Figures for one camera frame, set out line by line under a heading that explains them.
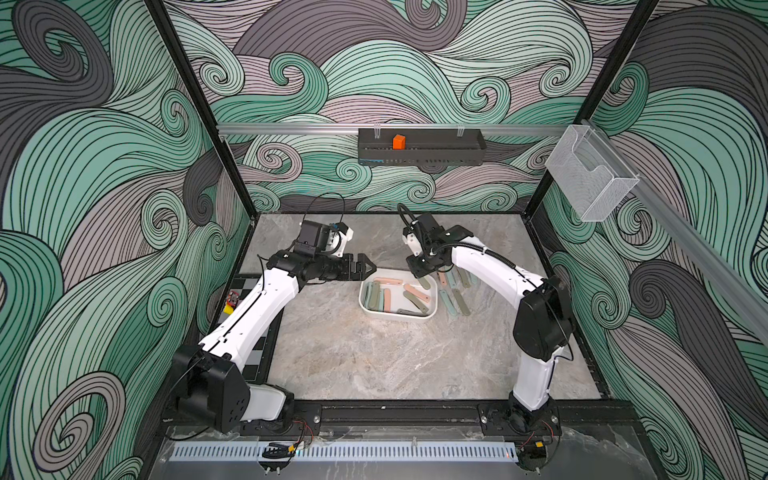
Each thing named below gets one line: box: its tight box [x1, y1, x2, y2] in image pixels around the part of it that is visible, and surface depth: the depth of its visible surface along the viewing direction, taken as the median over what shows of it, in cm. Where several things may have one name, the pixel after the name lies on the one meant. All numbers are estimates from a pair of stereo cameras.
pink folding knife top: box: [373, 277, 403, 285], surface depth 101 cm
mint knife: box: [439, 289, 455, 315], surface depth 97 cm
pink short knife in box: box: [403, 284, 431, 303], surface depth 99 cm
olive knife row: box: [454, 288, 471, 316], surface depth 97 cm
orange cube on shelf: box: [393, 134, 406, 150], surface depth 92 cm
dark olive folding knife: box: [403, 290, 429, 314], surface depth 97 cm
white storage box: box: [359, 268, 439, 320], surface depth 97 cm
